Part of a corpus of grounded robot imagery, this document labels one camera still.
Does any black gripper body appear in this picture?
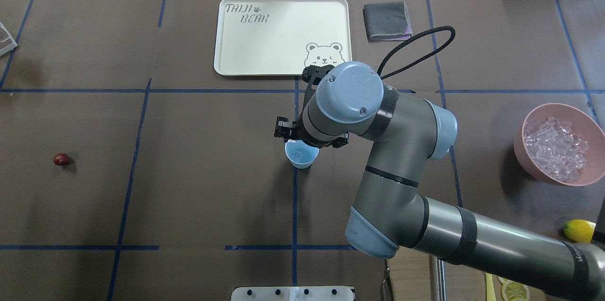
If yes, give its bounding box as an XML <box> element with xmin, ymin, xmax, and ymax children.
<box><xmin>274</xmin><ymin>65</ymin><xmax>349</xmax><ymax>148</ymax></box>

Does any ice cube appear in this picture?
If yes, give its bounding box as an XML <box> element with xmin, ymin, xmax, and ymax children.
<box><xmin>292</xmin><ymin>149</ymin><xmax>305</xmax><ymax>162</ymax></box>

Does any red strawberry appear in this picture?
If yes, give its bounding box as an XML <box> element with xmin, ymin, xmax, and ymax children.
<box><xmin>52</xmin><ymin>153</ymin><xmax>70</xmax><ymax>167</ymax></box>

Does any clear ice cubes pile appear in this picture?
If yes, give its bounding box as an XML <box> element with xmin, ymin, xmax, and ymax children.
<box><xmin>523</xmin><ymin>117</ymin><xmax>590</xmax><ymax>182</ymax></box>

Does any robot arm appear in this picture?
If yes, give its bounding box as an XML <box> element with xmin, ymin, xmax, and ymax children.
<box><xmin>275</xmin><ymin>61</ymin><xmax>604</xmax><ymax>301</ymax></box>

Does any light blue plastic cup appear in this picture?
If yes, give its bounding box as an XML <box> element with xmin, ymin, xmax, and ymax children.
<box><xmin>285</xmin><ymin>140</ymin><xmax>320</xmax><ymax>169</ymax></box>

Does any cream bear serving tray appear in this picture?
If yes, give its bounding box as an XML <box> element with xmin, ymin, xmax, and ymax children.
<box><xmin>214</xmin><ymin>0</ymin><xmax>352</xmax><ymax>77</ymax></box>

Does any grey folded cloth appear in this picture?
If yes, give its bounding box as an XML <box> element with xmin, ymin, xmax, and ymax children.
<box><xmin>363</xmin><ymin>1</ymin><xmax>413</xmax><ymax>41</ymax></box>

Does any metal black-tipped stirrer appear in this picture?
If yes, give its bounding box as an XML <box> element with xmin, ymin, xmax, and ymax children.
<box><xmin>380</xmin><ymin>267</ymin><xmax>394</xmax><ymax>301</ymax></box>

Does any yellow plastic knife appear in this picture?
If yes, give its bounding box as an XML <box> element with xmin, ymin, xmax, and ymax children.
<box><xmin>484</xmin><ymin>273</ymin><xmax>497</xmax><ymax>301</ymax></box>

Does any pink bowl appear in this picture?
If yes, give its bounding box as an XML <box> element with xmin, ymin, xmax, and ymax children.
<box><xmin>513</xmin><ymin>103</ymin><xmax>605</xmax><ymax>187</ymax></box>

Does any whole lemon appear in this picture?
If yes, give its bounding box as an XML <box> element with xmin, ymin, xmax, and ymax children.
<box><xmin>562</xmin><ymin>219</ymin><xmax>596</xmax><ymax>243</ymax></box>

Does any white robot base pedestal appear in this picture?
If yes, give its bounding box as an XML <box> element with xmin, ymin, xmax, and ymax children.
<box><xmin>231</xmin><ymin>286</ymin><xmax>356</xmax><ymax>301</ymax></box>

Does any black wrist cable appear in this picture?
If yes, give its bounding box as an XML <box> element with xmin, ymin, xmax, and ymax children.
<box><xmin>377</xmin><ymin>26</ymin><xmax>456</xmax><ymax>80</ymax></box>

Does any white wire cup rack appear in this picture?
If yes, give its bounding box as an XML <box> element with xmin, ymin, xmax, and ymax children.
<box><xmin>0</xmin><ymin>22</ymin><xmax>17</xmax><ymax>56</ymax></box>

